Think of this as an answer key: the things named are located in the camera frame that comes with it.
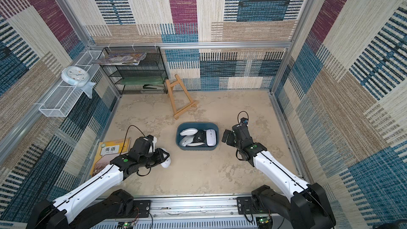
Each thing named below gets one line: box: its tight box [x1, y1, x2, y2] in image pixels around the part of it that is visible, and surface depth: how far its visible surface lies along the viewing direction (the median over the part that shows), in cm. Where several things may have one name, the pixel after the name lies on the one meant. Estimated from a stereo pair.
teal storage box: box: [175, 121, 220, 151], surface depth 96 cm
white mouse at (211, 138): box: [206, 128, 217, 147], surface depth 96 cm
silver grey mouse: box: [179, 135, 195, 147], surface depth 96 cm
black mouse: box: [192, 129, 207, 144], surface depth 96 cm
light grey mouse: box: [179, 128, 199, 137], surface depth 98 cm
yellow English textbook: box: [90, 137, 131, 177], surface depth 93 cm
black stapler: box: [142, 84, 164, 90], surface depth 113 cm
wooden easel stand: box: [165, 74, 199, 120], surface depth 105 cm
